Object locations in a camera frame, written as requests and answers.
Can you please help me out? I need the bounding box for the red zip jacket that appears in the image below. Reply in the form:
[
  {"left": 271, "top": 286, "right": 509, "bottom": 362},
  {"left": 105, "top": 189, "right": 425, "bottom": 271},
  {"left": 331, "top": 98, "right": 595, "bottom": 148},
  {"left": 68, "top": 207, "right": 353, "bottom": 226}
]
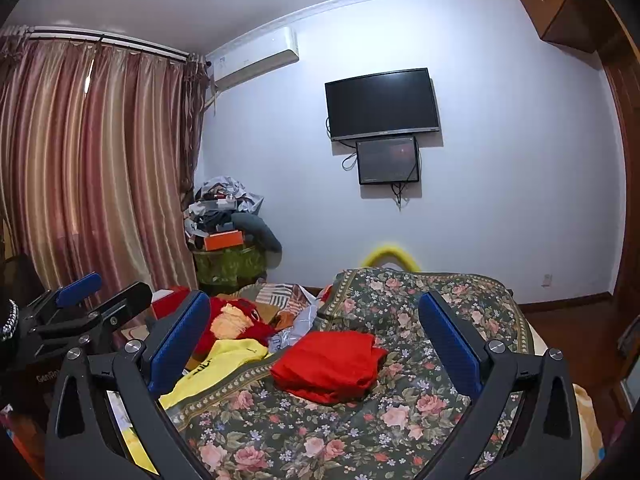
[{"left": 270, "top": 330, "right": 387, "bottom": 405}]

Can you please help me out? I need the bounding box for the pile of clutter clothes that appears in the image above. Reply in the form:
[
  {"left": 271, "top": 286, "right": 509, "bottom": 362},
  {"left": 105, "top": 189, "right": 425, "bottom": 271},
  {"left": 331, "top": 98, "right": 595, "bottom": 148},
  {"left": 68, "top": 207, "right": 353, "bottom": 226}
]
[{"left": 183, "top": 176, "right": 264, "bottom": 250}]

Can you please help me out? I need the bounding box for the red plush toy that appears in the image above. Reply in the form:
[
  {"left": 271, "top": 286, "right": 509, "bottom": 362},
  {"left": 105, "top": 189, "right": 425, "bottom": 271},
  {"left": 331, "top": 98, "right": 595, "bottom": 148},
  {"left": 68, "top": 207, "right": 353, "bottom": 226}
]
[{"left": 152, "top": 286, "right": 277, "bottom": 361}]

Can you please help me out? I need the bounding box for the yellow garment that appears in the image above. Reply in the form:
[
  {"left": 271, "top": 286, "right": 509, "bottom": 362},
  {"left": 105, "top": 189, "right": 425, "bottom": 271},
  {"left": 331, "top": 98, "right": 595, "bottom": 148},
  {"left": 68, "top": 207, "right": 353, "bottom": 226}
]
[{"left": 107, "top": 339, "right": 269, "bottom": 474}]

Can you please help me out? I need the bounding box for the green fabric storage box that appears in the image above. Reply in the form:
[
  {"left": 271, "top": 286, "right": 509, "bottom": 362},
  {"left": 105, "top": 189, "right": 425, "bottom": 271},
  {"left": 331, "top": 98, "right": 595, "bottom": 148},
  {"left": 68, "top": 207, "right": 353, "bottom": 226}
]
[{"left": 192, "top": 245, "right": 267, "bottom": 295}]

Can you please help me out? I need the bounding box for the orange box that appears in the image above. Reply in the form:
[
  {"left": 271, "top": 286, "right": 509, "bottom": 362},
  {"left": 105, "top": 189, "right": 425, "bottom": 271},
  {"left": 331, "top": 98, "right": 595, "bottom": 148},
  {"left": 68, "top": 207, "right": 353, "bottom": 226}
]
[{"left": 204, "top": 230, "right": 244, "bottom": 252}]

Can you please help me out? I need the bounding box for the patterned light blue cloth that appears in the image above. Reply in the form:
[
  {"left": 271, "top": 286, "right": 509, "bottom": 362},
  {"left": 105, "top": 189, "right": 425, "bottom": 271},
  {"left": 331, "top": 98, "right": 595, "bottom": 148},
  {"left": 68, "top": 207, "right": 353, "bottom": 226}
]
[{"left": 234, "top": 282, "right": 331, "bottom": 354}]

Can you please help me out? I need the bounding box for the green floral bedspread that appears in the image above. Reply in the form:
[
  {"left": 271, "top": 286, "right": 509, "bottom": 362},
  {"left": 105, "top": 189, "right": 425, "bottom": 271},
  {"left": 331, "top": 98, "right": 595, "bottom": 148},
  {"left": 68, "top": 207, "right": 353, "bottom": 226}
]
[{"left": 160, "top": 268, "right": 534, "bottom": 479}]

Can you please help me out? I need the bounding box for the dark teal cushion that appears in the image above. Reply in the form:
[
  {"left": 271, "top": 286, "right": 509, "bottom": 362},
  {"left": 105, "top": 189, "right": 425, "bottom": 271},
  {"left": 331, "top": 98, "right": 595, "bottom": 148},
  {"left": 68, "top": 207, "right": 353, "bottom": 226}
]
[{"left": 231, "top": 211, "right": 282, "bottom": 254}]

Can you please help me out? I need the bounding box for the yellow foam tube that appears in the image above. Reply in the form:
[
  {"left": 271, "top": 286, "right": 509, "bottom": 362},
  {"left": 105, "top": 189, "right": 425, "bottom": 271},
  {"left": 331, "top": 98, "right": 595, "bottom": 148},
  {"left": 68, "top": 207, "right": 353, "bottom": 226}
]
[{"left": 361, "top": 244, "right": 421, "bottom": 273}]

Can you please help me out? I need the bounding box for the pink striped curtain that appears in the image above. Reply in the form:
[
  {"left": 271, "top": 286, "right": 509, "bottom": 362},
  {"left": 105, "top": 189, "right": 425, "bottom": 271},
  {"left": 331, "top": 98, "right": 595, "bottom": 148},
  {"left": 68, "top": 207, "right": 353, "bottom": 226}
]
[{"left": 1, "top": 27, "right": 208, "bottom": 299}]

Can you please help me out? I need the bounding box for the brown overhead wooden cabinet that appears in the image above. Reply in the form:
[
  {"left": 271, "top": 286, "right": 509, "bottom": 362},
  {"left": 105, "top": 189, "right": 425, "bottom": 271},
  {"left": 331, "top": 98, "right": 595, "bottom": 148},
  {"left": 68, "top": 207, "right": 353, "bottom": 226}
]
[{"left": 521, "top": 0, "right": 620, "bottom": 53}]

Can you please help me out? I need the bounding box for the small black wall monitor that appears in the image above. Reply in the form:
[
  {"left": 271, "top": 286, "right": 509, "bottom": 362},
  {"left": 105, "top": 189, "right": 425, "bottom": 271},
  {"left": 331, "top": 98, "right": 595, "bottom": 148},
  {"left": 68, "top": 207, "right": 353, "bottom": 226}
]
[{"left": 356, "top": 136, "right": 420, "bottom": 185}]

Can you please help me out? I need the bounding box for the black wall television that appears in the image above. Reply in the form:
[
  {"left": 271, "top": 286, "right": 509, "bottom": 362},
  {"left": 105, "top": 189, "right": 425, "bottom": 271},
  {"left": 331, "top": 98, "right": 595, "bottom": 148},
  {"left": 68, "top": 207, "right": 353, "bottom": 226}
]
[{"left": 324, "top": 68, "right": 440, "bottom": 141}]

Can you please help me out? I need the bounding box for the white wall air conditioner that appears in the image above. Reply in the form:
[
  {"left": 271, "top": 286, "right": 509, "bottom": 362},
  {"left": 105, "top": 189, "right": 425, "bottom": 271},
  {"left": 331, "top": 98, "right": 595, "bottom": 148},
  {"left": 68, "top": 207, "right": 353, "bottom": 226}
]
[{"left": 207, "top": 27, "right": 299, "bottom": 96}]

